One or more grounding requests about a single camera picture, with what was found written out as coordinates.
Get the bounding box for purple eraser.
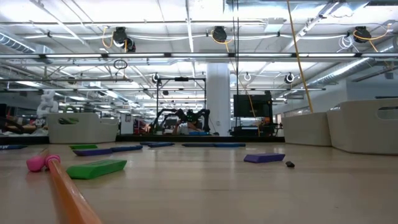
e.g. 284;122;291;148
243;152;286;164

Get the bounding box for indigo eraser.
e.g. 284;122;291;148
73;147;114;157

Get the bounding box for green eraser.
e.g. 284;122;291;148
65;159;128;180
68;144;98;151

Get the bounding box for green scissors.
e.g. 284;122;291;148
58;105;80;125

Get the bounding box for orange pencil pink eraser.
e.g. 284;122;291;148
25;147;50;173
45;154;103;224

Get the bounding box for grey plastic bin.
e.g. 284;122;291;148
47;112;119;145
326;98;398;156
280;111;332;147

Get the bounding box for person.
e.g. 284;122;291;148
172;119;205;136

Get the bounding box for white pillar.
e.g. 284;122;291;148
206;63;232;137

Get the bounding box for black monitor screen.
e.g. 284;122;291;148
233;93;274;118

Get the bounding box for white robot figure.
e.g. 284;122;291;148
36;90;60;119

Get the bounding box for black gantry frame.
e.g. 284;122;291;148
155;77;208;135

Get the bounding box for black hanging cable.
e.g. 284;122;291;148
231;0;240;94

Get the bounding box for black ceiling cable reel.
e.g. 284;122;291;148
111;26;137;53
212;26;228;44
353;26;373;44

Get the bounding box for yellow hanging cable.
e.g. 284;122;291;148
285;0;315;113

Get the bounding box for silver air duct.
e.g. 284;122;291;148
306;55;398;90

